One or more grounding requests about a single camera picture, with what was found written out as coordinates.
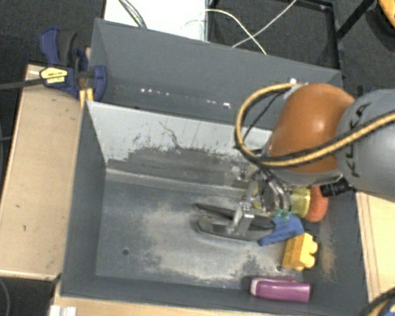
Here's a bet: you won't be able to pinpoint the yellow toy brick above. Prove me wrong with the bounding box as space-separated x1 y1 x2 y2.
280 229 322 275

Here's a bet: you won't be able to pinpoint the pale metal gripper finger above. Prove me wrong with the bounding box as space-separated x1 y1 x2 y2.
238 211 256 237
229 201 250 236

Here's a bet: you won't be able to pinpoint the orange-red toy carrot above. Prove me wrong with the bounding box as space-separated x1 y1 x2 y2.
303 184 332 225

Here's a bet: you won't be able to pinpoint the black cylinder on white bracket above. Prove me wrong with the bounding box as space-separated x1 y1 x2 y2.
317 174 352 202

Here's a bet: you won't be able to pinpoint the yellow cup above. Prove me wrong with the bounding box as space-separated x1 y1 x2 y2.
285 184 313 219

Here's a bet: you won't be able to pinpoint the purple and white stapler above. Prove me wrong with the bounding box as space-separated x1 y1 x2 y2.
247 273 313 306

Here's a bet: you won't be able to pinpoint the black sunglasses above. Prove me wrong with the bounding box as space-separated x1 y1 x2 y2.
187 200 277 246

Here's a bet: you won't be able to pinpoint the pale wood board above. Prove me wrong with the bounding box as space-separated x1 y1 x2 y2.
0 61 95 287

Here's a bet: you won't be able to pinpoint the blue flat block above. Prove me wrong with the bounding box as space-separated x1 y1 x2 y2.
256 209 307 253

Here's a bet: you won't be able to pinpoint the grey metal bin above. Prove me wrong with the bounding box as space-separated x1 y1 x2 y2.
51 17 395 316

